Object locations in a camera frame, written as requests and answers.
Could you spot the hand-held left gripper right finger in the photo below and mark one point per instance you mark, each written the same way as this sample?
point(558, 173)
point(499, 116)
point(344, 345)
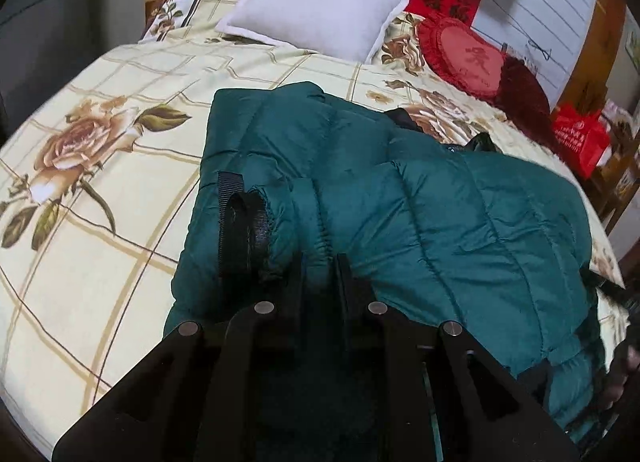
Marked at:
point(347, 302)

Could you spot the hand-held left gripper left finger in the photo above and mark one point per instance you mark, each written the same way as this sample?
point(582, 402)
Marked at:
point(295, 302)

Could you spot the green puffer jacket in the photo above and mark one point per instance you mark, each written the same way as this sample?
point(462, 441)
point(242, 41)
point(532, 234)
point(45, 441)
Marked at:
point(425, 222)

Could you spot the person's right hand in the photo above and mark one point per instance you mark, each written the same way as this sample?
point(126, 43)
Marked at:
point(622, 372)

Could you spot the wooden chair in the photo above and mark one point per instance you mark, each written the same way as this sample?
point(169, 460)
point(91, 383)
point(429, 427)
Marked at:
point(620, 162)

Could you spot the red shopping bag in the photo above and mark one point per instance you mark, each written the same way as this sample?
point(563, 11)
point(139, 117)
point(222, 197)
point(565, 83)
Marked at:
point(582, 137)

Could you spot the floral checked bed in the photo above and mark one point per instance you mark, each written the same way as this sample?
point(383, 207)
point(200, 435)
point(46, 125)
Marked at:
point(100, 222)

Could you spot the dark red fringed cushion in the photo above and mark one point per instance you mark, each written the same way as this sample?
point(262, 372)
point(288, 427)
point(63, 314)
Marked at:
point(527, 97)

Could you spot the wooden door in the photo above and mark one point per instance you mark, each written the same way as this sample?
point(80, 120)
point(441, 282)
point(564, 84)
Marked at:
point(592, 37)

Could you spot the red heart cushion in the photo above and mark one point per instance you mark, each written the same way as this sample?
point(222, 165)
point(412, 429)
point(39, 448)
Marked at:
point(467, 59)

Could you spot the white pillow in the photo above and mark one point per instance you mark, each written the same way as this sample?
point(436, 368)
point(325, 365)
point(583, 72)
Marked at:
point(315, 7)

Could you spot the grey wardrobe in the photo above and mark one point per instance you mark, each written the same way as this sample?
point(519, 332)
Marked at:
point(60, 7)

